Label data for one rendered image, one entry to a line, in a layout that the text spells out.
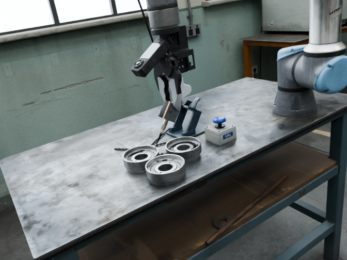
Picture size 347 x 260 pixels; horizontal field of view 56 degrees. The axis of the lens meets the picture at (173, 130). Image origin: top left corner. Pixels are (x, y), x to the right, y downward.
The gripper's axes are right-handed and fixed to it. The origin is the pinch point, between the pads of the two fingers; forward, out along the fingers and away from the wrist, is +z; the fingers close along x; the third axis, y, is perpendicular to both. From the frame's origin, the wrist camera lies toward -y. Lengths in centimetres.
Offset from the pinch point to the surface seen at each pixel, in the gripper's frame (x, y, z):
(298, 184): -11, 43, 43
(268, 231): 21, 67, 97
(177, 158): -2.4, -2.8, 13.8
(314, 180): -13, 51, 45
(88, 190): 9.1, -24.9, 16.8
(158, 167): -1.4, -8.6, 14.5
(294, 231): 11, 76, 97
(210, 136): 1.4, 14.4, 15.2
